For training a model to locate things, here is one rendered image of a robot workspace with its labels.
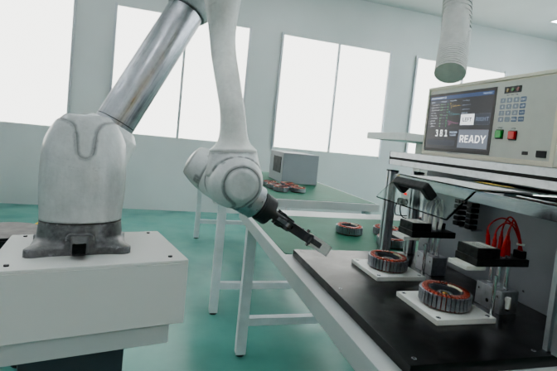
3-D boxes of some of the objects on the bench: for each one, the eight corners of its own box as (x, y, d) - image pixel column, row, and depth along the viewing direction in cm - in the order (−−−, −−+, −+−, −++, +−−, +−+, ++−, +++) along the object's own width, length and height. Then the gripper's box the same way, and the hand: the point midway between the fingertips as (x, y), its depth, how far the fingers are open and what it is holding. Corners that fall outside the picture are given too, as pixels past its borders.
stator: (445, 317, 81) (448, 300, 81) (407, 295, 91) (409, 280, 91) (481, 311, 86) (484, 296, 86) (442, 291, 96) (443, 277, 96)
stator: (380, 274, 105) (380, 260, 105) (360, 260, 116) (361, 248, 116) (415, 274, 108) (417, 261, 108) (393, 261, 119) (394, 248, 119)
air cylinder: (430, 276, 112) (433, 257, 111) (414, 267, 119) (416, 249, 119) (445, 276, 113) (448, 257, 113) (428, 267, 120) (431, 249, 120)
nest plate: (436, 325, 80) (437, 320, 80) (395, 296, 94) (396, 291, 94) (496, 323, 84) (496, 318, 84) (448, 295, 98) (448, 290, 98)
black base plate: (409, 378, 64) (410, 365, 64) (293, 256, 125) (293, 248, 125) (617, 362, 77) (618, 350, 76) (418, 257, 138) (418, 251, 138)
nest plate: (376, 281, 103) (377, 277, 103) (351, 262, 117) (351, 258, 117) (425, 281, 107) (425, 277, 107) (394, 262, 121) (395, 258, 121)
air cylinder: (498, 315, 88) (501, 291, 88) (473, 301, 96) (477, 279, 95) (515, 314, 90) (519, 291, 90) (490, 301, 97) (493, 279, 97)
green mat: (284, 253, 127) (284, 253, 127) (249, 214, 185) (249, 214, 185) (514, 257, 152) (515, 257, 152) (418, 221, 211) (418, 221, 211)
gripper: (244, 210, 107) (311, 254, 113) (256, 223, 93) (330, 271, 100) (260, 188, 107) (325, 233, 114) (273, 196, 94) (346, 247, 100)
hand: (317, 244), depth 106 cm, fingers closed
